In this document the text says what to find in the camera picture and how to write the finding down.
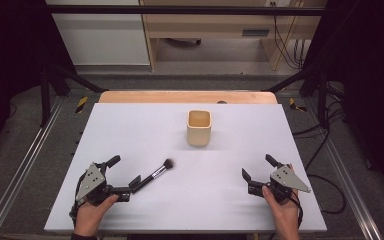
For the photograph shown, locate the yellow-handled tool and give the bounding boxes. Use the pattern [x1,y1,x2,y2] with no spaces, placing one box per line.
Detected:
[288,97,308,113]
[75,95,90,115]

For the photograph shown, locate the person's right hand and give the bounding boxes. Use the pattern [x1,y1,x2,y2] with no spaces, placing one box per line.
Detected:
[261,162,302,240]

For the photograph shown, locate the black floor cables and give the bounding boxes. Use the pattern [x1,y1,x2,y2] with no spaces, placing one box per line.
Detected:
[292,82,348,215]

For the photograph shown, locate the wooden table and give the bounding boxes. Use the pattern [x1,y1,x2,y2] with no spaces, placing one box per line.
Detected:
[98,90,278,105]

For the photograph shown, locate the yellow-handled tool left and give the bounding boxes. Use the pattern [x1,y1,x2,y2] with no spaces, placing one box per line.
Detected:
[75,95,90,115]

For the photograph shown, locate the white table board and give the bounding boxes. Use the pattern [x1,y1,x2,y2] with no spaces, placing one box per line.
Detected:
[43,102,328,234]

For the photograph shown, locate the aluminium floor rail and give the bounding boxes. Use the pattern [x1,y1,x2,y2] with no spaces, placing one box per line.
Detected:
[0,96,65,240]
[303,98,384,240]

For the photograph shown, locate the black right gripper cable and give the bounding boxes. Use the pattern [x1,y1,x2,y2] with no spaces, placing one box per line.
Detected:
[289,189,305,231]

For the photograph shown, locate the person's left hand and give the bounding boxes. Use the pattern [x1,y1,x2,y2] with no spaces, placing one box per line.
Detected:
[74,194,119,237]

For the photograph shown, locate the black makeup brush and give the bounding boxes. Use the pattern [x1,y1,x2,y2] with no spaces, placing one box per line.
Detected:
[133,158,176,194]

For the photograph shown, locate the black horizontal frame bar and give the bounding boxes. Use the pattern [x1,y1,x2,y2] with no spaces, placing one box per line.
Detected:
[45,4,328,17]

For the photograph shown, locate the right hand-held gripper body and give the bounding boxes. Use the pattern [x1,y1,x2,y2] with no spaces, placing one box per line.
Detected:
[247,162,312,205]

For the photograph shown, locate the beige square cup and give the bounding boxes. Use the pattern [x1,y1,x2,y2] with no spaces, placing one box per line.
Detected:
[186,109,212,148]

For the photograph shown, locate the black curtain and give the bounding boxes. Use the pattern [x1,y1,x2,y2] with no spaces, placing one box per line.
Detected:
[302,0,384,196]
[0,0,78,165]

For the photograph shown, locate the white cabinet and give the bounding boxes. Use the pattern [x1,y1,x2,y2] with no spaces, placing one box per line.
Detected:
[45,0,151,67]

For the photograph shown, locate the black hanging cables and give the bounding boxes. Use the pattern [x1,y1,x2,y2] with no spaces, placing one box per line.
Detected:
[270,1,307,71]

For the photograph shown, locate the yellow-handled tool right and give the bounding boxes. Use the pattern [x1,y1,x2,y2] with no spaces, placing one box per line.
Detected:
[288,97,308,113]

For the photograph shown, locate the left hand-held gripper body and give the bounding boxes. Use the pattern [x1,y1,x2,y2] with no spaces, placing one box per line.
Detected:
[74,161,133,207]

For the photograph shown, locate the black metal stand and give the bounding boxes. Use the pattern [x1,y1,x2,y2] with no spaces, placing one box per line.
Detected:
[262,63,332,130]
[39,62,110,128]

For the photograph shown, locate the light wooden desk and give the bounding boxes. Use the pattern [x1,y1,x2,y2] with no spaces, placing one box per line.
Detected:
[139,0,328,72]

